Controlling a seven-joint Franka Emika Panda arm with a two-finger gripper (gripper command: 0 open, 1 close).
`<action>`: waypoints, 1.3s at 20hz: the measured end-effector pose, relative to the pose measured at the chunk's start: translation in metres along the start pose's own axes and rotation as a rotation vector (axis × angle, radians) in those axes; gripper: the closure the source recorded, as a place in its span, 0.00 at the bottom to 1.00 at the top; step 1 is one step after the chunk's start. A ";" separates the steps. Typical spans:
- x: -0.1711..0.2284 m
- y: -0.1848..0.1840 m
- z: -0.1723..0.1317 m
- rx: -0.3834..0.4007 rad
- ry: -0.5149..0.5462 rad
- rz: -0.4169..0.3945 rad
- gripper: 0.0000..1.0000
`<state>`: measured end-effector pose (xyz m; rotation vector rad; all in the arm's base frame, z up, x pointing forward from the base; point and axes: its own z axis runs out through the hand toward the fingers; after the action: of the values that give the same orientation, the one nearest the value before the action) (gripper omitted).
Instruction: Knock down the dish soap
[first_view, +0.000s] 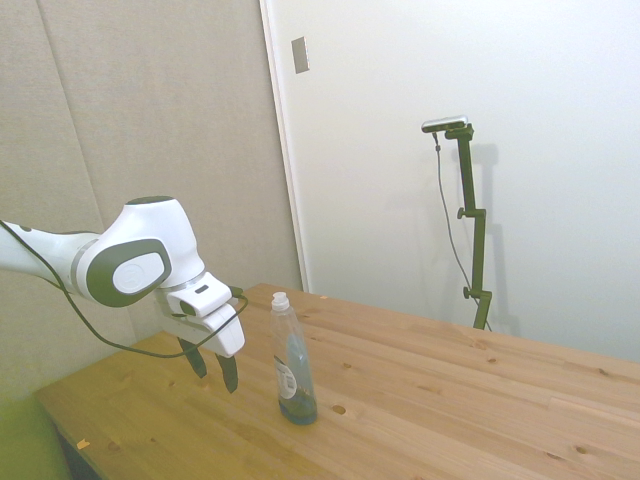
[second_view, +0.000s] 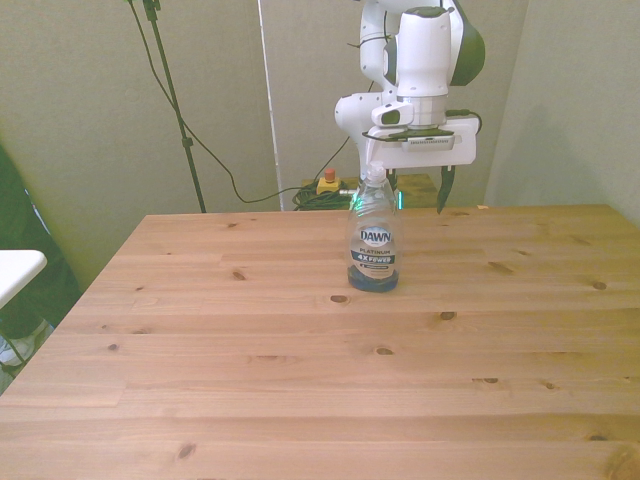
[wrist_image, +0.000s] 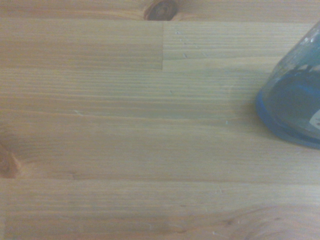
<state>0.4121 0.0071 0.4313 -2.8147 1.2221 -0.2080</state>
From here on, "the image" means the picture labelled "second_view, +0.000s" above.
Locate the yellow red emergency stop button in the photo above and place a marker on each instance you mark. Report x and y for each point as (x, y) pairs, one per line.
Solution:
(330, 184)

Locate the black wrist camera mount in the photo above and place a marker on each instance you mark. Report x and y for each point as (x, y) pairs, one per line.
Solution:
(425, 136)

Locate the white side table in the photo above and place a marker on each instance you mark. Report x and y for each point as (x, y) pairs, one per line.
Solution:
(17, 272)

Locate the dark clothed person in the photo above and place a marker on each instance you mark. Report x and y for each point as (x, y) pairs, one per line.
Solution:
(35, 240)

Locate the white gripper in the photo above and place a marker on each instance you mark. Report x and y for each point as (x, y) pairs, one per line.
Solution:
(440, 155)

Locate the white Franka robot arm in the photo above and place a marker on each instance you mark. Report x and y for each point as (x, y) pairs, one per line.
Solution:
(422, 55)

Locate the white sneaker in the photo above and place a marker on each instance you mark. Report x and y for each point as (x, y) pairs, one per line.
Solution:
(22, 342)

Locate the clear Dawn dish soap bottle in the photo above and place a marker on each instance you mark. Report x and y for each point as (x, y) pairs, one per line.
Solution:
(372, 235)

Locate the white vertical wall strip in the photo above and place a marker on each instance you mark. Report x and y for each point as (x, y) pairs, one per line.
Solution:
(271, 100)

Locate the black camera tripod stand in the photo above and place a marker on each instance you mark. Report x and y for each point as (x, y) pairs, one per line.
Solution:
(172, 100)

